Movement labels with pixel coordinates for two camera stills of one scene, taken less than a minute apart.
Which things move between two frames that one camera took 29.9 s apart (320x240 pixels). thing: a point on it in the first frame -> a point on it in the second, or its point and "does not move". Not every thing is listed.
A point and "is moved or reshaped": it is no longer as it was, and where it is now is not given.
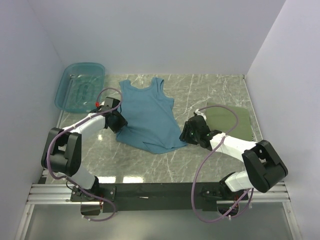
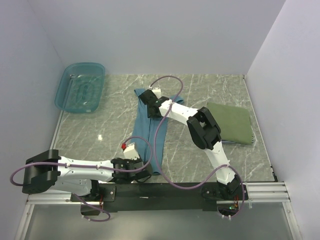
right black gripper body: x=194 y=137 -> x=150 y=115
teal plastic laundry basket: x=80 y=86 does not move
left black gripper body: x=119 y=122 -> x=135 y=161
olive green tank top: x=222 y=119 does not move
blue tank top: x=152 y=126 is moved or reshaped
